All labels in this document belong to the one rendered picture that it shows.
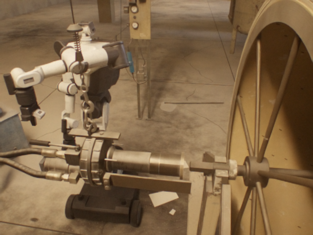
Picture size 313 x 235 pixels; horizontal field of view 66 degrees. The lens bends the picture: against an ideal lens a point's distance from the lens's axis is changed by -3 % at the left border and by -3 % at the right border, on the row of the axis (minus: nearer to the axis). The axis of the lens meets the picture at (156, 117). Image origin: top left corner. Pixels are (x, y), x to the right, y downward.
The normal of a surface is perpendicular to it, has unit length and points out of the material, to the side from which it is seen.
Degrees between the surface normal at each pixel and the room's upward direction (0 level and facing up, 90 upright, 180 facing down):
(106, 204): 0
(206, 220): 90
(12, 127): 90
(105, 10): 90
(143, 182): 90
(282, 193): 36
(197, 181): 0
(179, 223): 0
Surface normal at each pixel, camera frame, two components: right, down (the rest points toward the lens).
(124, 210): -0.07, -0.24
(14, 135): 0.84, 0.28
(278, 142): -0.13, 0.14
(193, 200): 0.00, -0.85
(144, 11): -0.14, 0.52
